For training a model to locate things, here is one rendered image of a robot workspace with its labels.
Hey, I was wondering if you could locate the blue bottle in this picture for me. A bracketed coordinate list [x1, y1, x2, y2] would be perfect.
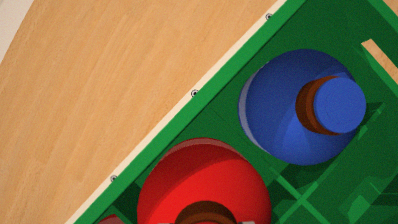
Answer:
[237, 49, 366, 166]

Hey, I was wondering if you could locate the red bottle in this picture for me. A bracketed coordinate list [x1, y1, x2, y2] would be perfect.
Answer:
[137, 137, 272, 224]
[98, 214, 125, 224]

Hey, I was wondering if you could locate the green crate with dividers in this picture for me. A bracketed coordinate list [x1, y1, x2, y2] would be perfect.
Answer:
[73, 0, 398, 224]

